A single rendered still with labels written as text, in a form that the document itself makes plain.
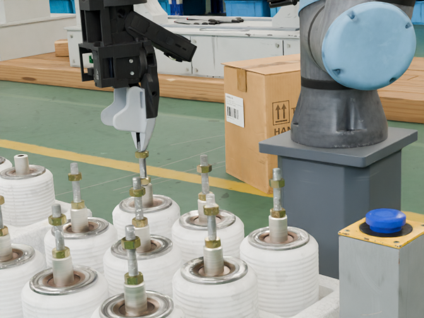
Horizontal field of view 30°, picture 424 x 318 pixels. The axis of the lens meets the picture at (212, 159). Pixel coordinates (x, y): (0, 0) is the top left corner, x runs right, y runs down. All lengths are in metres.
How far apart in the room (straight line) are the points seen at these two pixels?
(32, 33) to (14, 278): 3.42
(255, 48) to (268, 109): 1.17
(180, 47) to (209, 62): 2.11
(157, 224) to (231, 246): 0.12
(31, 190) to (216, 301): 0.54
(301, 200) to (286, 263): 0.31
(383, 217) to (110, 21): 0.45
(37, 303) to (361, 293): 0.34
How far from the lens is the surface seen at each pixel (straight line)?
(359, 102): 1.20
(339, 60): 1.04
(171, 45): 1.08
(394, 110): 2.72
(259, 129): 1.94
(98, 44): 1.05
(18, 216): 1.33
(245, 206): 1.87
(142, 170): 1.11
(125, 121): 1.06
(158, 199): 1.14
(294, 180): 1.23
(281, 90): 1.91
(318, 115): 1.20
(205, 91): 3.14
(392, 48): 1.05
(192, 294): 0.86
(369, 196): 1.20
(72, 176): 1.03
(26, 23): 4.29
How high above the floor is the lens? 0.60
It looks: 15 degrees down
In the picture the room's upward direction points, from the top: 3 degrees counter-clockwise
